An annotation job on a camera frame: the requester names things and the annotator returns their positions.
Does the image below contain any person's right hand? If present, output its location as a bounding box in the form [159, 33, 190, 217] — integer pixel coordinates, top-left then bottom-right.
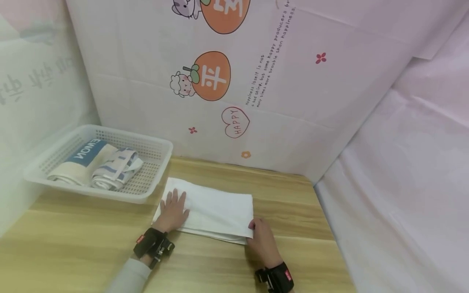
[246, 218, 284, 269]

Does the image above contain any person's left hand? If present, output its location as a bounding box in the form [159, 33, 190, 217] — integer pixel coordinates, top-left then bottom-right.
[153, 188, 191, 234]

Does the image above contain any person's left forearm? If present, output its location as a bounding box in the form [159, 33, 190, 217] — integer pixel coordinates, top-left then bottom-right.
[104, 254, 154, 293]

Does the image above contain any black wrist band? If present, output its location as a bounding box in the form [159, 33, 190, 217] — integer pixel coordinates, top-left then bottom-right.
[255, 262, 295, 293]
[133, 227, 175, 270]

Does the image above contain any blue striped white towel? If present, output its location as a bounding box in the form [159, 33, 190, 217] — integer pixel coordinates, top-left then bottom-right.
[90, 148, 144, 191]

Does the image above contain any white plastic basket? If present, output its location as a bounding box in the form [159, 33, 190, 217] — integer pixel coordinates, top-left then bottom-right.
[23, 124, 174, 204]

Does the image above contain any cream towel with blue label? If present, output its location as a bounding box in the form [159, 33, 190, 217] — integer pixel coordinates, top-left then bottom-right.
[47, 139, 118, 186]

